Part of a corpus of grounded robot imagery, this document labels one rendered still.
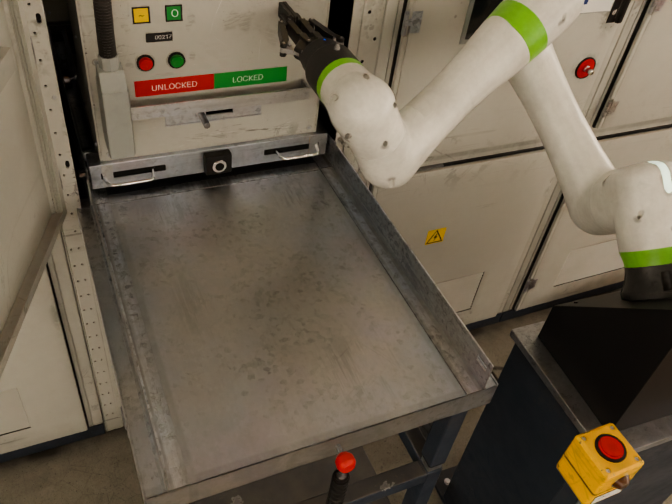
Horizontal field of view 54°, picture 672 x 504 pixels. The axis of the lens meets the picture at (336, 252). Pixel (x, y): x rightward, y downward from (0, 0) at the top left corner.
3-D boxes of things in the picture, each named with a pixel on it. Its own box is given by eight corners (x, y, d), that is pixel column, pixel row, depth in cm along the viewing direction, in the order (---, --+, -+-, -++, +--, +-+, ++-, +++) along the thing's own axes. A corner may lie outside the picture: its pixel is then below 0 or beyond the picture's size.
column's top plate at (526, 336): (660, 295, 158) (664, 289, 156) (768, 405, 137) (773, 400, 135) (508, 334, 143) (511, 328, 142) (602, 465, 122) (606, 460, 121)
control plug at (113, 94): (136, 157, 129) (127, 75, 117) (110, 160, 127) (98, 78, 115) (128, 135, 134) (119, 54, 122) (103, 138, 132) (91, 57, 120)
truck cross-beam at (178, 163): (325, 153, 161) (327, 132, 157) (92, 189, 141) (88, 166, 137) (317, 142, 164) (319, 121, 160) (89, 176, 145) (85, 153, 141)
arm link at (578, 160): (621, 220, 149) (514, 5, 146) (667, 214, 133) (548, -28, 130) (573, 247, 147) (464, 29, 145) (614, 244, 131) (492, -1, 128)
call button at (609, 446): (625, 458, 105) (630, 453, 104) (606, 466, 104) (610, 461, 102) (609, 437, 108) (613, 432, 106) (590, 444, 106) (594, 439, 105)
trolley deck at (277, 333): (489, 403, 122) (499, 383, 118) (147, 517, 100) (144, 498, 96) (342, 184, 165) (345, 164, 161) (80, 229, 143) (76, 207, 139)
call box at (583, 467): (621, 493, 110) (647, 462, 104) (583, 509, 108) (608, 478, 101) (590, 452, 116) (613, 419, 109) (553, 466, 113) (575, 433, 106)
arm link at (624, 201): (659, 257, 135) (643, 164, 135) (714, 255, 119) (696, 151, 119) (600, 268, 133) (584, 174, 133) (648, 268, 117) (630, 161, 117)
